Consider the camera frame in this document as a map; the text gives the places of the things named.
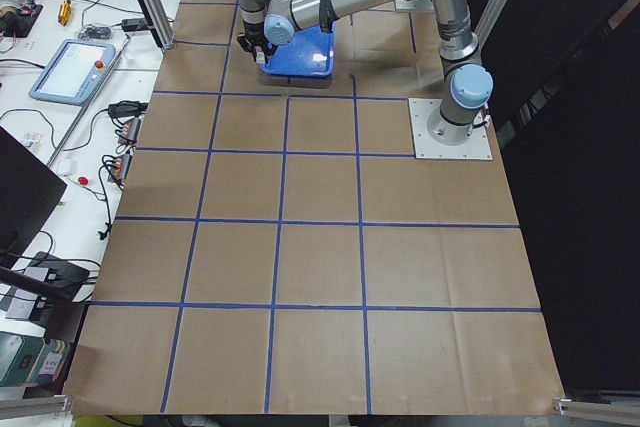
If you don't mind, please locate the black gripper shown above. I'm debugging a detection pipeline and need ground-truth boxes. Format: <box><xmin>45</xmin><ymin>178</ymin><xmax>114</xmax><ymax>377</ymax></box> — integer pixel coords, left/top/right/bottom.
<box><xmin>236</xmin><ymin>33</ymin><xmax>270</xmax><ymax>63</ymax></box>

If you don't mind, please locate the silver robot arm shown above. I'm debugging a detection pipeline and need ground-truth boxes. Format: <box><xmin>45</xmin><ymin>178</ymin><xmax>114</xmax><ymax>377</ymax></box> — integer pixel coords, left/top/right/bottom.
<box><xmin>237</xmin><ymin>0</ymin><xmax>493</xmax><ymax>146</ymax></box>

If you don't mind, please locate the blue plastic tray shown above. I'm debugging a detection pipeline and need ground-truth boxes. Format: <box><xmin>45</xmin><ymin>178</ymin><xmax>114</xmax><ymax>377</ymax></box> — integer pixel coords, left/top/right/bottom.
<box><xmin>260</xmin><ymin>26</ymin><xmax>335</xmax><ymax>78</ymax></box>

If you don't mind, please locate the black power adapter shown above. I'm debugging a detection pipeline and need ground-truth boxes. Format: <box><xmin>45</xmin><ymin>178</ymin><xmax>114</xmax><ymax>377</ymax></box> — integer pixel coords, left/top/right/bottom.
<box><xmin>121</xmin><ymin>18</ymin><xmax>148</xmax><ymax>32</ymax></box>

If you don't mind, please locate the teach pendant tablet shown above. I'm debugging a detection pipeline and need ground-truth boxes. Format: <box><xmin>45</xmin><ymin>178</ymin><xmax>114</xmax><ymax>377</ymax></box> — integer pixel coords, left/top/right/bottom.
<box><xmin>28</xmin><ymin>39</ymin><xmax>117</xmax><ymax>107</ymax></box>

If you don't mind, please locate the black laptop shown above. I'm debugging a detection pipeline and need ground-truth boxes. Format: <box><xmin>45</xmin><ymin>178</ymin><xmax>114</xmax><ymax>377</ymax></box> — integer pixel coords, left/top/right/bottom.
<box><xmin>0</xmin><ymin>128</ymin><xmax>66</xmax><ymax>268</ymax></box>

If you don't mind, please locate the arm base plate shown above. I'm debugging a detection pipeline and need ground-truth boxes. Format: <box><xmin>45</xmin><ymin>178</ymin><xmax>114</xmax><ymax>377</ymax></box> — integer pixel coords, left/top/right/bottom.
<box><xmin>408</xmin><ymin>98</ymin><xmax>493</xmax><ymax>161</ymax></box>

